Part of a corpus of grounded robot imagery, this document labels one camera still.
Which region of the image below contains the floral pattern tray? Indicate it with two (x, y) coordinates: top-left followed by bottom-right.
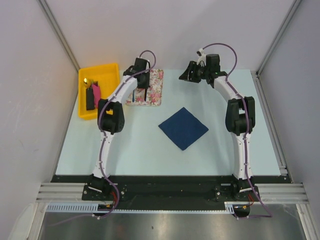
(126, 69), (164, 107)

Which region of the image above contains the aluminium frame rail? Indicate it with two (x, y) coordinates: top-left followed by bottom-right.
(36, 182), (309, 204)

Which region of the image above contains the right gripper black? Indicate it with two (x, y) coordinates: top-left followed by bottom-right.
(179, 61), (210, 84)

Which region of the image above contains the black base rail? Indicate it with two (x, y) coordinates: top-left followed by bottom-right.
(50, 174), (292, 211)

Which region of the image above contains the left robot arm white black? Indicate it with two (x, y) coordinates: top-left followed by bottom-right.
(82, 57), (152, 201)

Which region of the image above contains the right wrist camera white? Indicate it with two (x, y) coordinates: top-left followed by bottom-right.
(196, 48), (206, 67)

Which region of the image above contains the white slotted cable duct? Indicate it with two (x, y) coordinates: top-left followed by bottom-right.
(46, 203), (235, 214)

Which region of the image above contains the dark blue paper napkin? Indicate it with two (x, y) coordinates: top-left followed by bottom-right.
(158, 107), (209, 151)

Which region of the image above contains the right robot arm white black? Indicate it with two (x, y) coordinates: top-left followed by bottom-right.
(179, 53), (258, 202)

